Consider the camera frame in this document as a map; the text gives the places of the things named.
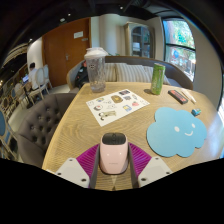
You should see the pink computer mouse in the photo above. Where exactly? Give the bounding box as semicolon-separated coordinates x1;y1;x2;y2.
99;132;130;175

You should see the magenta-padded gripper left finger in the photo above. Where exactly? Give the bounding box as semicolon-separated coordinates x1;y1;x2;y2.
54;143;101;190

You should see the grey tufted armchair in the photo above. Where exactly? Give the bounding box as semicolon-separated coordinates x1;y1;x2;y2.
14;92;78;169

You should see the arched glass-door cabinet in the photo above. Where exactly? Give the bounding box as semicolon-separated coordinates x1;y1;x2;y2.
124;21;156;60

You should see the blue cloud-shaped mouse pad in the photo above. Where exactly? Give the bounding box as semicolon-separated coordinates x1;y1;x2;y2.
146;106;208;158

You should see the white tube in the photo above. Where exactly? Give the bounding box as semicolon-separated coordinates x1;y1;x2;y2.
180;87;198;104

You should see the grey curved sofa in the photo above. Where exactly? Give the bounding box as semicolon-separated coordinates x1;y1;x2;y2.
65;55;194;92

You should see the white sticker sheet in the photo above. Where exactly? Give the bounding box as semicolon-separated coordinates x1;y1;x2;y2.
85;88;151;128

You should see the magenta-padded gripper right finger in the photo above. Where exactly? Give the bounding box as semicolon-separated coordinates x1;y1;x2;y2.
127;142;174;189

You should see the wooden door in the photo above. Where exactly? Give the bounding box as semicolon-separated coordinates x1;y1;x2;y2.
41;17;92;88

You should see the black-framed window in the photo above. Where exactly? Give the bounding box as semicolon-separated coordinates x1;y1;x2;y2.
162;18;197;83

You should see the green drink can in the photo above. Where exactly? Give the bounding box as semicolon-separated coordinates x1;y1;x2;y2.
150;62;166;96

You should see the person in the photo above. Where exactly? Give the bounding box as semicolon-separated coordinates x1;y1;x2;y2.
28;62;41;92

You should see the black backpack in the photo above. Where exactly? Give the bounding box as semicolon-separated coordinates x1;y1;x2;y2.
73;59;90;89

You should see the clear shaker bottle white lid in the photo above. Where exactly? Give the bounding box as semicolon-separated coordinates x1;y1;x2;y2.
83;46;110;94

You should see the white dining chair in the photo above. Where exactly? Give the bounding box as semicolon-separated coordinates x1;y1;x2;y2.
34;64;53;98

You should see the black box with red insert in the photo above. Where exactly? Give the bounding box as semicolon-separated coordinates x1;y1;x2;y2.
167;89;189;105

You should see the striped cushion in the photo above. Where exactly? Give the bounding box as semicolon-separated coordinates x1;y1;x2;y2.
114;63;153;84
104;62;118;83
143;65;172;85

